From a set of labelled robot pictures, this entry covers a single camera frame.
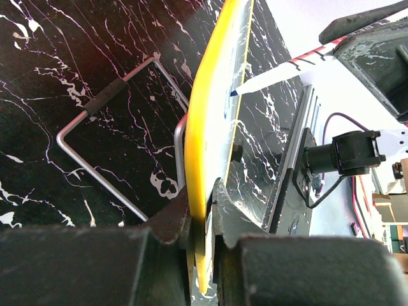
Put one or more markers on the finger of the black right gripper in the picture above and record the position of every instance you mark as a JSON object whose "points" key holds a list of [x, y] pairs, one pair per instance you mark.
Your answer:
{"points": [[378, 59], [345, 25]]}

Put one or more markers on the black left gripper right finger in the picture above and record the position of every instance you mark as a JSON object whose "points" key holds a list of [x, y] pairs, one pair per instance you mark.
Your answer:
{"points": [[253, 267]]}

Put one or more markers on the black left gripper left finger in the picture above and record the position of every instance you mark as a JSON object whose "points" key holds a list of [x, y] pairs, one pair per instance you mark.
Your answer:
{"points": [[149, 264]]}

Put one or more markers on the white marker blue cap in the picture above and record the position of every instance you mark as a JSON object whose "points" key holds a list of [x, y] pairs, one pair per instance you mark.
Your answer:
{"points": [[289, 69]]}

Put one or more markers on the white board yellow frame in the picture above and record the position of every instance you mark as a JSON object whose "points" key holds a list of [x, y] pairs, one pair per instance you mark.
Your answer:
{"points": [[211, 123]]}

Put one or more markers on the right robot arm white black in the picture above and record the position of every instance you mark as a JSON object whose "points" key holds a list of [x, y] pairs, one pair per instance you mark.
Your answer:
{"points": [[355, 152]]}

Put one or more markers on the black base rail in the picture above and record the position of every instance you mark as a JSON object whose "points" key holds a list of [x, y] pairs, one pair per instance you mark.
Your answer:
{"points": [[287, 213]]}

